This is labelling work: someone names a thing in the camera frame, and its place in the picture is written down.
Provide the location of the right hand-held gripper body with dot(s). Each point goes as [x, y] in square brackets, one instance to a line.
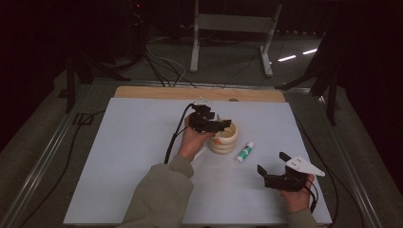
[291, 180]

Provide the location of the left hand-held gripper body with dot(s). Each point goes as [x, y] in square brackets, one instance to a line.
[199, 125]

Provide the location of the cream duck pen holder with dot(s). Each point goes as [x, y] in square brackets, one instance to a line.
[226, 144]

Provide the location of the green and white tube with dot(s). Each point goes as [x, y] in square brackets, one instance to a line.
[244, 153]

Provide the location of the person's left hand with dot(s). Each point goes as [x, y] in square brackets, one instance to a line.
[191, 142]

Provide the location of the person's right hand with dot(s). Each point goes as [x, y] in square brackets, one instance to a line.
[299, 199]

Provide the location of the black tripod stand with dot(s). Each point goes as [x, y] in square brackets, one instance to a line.
[331, 95]
[70, 88]

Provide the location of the white table cover sheet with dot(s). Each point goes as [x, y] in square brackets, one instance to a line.
[126, 158]

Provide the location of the grey metal stand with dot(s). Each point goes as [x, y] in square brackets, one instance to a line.
[234, 22]

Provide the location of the dark equipment rack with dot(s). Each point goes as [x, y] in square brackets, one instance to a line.
[137, 19]

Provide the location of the metal floor rail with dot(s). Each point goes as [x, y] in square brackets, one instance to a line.
[358, 190]
[38, 167]

